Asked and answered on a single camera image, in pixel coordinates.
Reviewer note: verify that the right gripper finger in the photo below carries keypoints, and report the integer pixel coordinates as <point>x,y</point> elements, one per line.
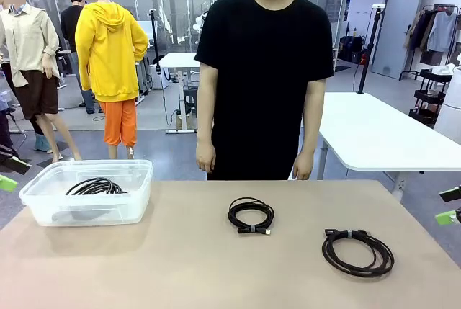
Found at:
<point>446,218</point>
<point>452,194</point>

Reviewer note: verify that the black utility cart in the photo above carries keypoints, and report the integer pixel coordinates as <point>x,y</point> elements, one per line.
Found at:
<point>430,96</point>

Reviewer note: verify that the black stool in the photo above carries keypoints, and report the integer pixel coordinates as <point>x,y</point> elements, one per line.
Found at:
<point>190,100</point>

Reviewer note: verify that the person's right forearm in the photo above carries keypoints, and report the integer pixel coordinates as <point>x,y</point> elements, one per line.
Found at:
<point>206,107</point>

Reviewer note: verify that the person in black T-shirt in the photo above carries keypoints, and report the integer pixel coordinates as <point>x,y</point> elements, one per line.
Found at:
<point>266,71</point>

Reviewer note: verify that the clear plastic storage container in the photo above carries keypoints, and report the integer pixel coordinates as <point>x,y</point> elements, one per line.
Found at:
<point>90,211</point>

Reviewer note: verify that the clothes rack with garments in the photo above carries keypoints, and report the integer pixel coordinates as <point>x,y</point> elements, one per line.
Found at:
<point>432,31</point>

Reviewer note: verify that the large white table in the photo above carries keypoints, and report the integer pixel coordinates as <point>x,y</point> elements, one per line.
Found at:
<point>378,125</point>

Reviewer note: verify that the person's left hand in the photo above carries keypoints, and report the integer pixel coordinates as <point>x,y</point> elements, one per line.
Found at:
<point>303,168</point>

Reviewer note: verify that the mannequin in beige shirt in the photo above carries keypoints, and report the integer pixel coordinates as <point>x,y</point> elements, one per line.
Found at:
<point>29,35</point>

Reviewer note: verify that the white plastic bag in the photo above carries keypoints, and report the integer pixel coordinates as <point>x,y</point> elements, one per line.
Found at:
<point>443,70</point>

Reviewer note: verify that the black camera tripod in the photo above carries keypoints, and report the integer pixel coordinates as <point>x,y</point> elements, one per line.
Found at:
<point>155,42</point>

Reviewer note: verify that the background person in black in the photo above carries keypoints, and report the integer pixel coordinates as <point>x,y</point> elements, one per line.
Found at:
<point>72,24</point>

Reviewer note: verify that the person's right hand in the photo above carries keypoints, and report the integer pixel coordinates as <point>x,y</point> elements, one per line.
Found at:
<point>206,157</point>

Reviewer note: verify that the grey partition panel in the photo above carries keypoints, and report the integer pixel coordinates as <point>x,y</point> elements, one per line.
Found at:
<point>396,28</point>

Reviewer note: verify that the black camera pole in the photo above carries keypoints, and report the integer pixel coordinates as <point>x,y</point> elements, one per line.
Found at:
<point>367,53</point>

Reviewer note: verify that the black backpack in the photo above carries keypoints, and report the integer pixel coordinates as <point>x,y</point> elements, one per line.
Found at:
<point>349,49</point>

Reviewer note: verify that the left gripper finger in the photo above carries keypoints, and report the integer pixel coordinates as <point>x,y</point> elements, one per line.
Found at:
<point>16,163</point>
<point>7,183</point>

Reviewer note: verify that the mannequin in yellow hoodie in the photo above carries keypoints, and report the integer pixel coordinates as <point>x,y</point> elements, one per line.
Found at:
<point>108,53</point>

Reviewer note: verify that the person's left forearm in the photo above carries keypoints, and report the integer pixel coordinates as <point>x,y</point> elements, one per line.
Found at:
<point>313,114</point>

